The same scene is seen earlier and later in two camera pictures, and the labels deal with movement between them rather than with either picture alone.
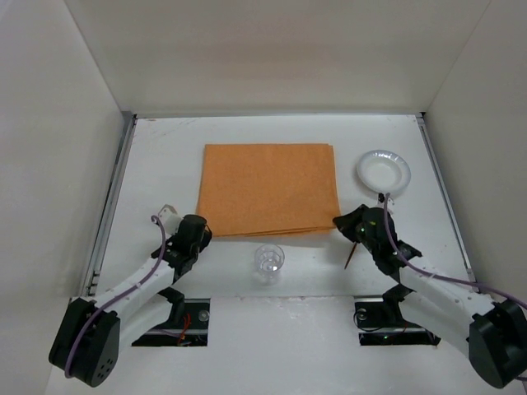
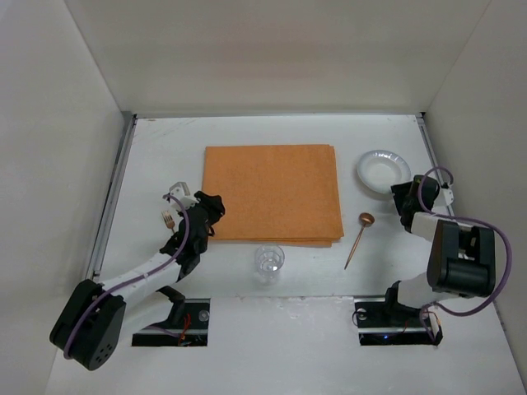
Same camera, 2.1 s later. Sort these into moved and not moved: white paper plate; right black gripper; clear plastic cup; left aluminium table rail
Moved: right black gripper
Not moved: clear plastic cup; left aluminium table rail; white paper plate
